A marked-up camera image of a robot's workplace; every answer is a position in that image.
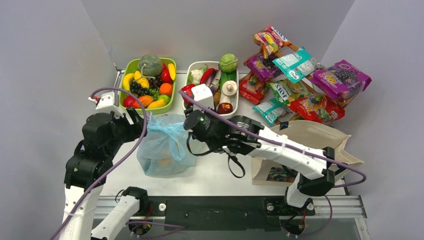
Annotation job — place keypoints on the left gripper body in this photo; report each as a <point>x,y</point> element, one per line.
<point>125,131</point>

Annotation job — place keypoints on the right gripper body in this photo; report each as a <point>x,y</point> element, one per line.
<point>213,146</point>

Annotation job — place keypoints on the light blue plastic bag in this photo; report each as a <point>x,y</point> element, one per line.
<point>163,151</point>

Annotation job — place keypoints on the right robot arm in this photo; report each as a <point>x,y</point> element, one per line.
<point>314,178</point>

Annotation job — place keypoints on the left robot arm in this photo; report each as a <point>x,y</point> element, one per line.
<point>86,171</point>

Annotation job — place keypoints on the teal snack bag lower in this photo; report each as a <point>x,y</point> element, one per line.
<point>271,110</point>

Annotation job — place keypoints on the teal snack bag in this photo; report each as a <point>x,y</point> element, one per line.
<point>271,110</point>
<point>297,65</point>

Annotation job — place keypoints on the red snack bag left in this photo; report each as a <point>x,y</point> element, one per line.
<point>252,89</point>

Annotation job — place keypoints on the red snack bag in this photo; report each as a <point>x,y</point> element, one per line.
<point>318,108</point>
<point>252,89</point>

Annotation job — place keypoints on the green candy bag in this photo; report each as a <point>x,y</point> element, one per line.
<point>286,91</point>

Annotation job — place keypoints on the small purple snack bag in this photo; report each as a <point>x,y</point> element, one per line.
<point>264,68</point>

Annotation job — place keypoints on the red snack bag right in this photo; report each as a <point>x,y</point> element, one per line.
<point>318,108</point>

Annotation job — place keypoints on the teal snack bag upper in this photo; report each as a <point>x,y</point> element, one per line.
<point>297,65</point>

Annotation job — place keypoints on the top orange candy bag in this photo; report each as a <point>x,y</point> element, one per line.
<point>270,40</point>

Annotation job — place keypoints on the large purple snack bag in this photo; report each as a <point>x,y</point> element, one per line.
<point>341,81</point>

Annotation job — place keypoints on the red apple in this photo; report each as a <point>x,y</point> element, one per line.
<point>224,108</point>

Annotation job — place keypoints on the red orange mango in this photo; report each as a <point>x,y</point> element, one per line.
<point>145,101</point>

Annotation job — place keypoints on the black grapes bunch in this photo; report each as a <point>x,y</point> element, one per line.
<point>138,90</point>

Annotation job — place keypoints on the white mushroom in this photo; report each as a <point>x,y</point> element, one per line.
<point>229,88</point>

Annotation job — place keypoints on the green lime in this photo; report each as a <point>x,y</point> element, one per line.
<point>164,97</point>

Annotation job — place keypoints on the orange tangerine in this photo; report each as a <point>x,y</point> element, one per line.
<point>166,89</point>

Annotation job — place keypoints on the red bell pepper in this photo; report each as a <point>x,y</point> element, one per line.
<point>188,91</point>

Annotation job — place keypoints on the red chili pepper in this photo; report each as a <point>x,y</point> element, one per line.
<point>208,76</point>

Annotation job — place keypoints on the green melon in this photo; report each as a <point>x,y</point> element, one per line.
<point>150,65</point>

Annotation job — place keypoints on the white cauliflower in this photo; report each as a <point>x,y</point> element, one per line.
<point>196,76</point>

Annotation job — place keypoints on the green cabbage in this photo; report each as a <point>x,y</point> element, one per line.
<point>228,63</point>

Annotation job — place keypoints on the white vegetable tray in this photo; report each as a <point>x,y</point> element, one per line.
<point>218,81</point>

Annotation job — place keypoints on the wooden display rack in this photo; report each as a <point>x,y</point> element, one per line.
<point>283,74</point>

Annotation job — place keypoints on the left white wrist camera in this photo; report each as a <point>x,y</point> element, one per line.
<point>107,104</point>

